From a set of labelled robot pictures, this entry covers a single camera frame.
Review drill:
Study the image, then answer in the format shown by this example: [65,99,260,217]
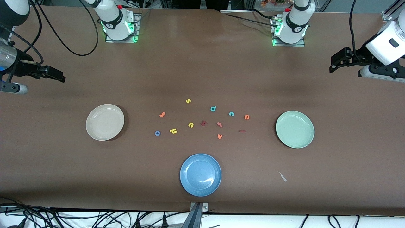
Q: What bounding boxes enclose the beige brown plate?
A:
[86,104,125,141]

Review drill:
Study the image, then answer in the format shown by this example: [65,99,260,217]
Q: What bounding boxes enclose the light green plate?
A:
[275,111,315,149]

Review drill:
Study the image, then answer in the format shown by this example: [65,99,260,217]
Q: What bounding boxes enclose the brown table cover mat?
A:
[0,6,405,216]

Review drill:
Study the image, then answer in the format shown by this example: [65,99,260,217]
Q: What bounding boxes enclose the blue plate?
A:
[180,154,222,197]

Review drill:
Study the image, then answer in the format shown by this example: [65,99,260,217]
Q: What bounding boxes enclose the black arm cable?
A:
[0,0,99,65]
[348,0,364,62]

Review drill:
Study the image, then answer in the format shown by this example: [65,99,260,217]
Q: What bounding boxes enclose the silver aluminium frame profile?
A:
[381,0,405,22]

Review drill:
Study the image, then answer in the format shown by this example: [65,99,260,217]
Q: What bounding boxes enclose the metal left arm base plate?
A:
[271,16,306,47]

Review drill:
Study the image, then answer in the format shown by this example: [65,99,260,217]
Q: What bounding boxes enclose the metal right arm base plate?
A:
[105,13,141,43]

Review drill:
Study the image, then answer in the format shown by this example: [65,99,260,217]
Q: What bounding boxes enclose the thin black cable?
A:
[252,9,277,20]
[225,13,279,28]

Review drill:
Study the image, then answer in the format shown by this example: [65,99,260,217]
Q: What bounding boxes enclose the grey metal camera mount bracket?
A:
[182,202,209,228]

